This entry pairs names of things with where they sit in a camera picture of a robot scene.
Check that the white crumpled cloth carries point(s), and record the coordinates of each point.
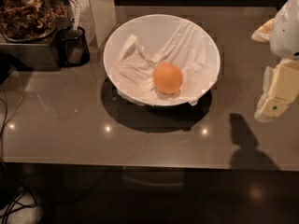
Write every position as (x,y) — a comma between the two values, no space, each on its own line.
(137,69)

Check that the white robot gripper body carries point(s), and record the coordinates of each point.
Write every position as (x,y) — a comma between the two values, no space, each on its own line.
(286,32)

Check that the orange fruit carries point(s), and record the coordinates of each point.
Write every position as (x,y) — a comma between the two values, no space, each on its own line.
(167,78)

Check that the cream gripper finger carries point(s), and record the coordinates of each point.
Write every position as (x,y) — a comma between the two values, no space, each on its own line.
(280,89)
(262,34)

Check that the white pillar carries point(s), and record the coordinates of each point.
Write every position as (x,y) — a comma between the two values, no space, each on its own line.
(98,18)

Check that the black mesh cup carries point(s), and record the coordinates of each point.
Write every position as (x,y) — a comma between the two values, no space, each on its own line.
(73,48)

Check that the white utensil in cup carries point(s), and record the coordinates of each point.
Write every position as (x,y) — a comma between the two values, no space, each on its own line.
(76,17)

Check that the dark metal box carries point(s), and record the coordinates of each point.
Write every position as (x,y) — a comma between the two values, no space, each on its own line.
(41,55)

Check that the white bowl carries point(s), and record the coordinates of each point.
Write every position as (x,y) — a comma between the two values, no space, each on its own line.
(155,31)

